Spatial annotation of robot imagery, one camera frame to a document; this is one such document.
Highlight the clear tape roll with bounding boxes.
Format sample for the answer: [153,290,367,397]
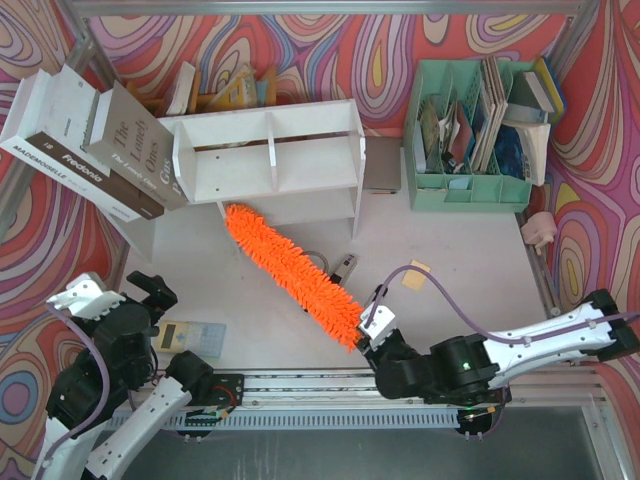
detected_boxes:
[303,250,329,274]

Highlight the pink piggy figurine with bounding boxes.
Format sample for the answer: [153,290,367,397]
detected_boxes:
[521,211,557,255]

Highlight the mint green desk organizer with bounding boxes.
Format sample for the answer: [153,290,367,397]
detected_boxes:
[403,57,532,213]

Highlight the yellow sticky note pad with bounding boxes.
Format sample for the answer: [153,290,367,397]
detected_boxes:
[401,260,430,291]

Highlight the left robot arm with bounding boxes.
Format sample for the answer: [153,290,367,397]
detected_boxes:
[34,271,214,479]

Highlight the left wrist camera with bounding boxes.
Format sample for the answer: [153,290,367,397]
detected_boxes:
[47,272,125,320]

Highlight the black grey stapler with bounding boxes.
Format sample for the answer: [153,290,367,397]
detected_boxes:
[330,254,358,285]

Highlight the yellow grey calculator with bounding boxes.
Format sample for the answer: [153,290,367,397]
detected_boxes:
[154,320,226,358]

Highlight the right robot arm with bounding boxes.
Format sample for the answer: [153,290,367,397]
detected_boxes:
[356,289,639,407]

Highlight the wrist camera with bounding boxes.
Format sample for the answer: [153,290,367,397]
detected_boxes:
[47,272,125,320]
[358,304,397,349]

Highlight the white wooden bookshelf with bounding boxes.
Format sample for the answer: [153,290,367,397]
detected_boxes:
[154,99,366,240]

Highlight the large grey white book stack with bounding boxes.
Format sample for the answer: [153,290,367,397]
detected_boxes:
[1,66,188,222]

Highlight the orange microfiber duster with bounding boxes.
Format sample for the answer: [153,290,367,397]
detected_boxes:
[225,204,363,352]

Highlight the small books behind shelf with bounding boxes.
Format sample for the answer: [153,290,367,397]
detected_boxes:
[154,62,277,117]

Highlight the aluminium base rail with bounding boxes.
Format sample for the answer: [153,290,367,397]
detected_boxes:
[242,364,611,410]

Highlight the grey notebook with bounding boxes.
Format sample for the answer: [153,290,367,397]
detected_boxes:
[363,137,401,192]

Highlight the white books beside organizer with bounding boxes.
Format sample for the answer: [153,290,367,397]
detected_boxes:
[496,56,567,186]

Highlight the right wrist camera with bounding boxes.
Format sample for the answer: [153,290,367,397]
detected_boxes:
[358,304,397,349]

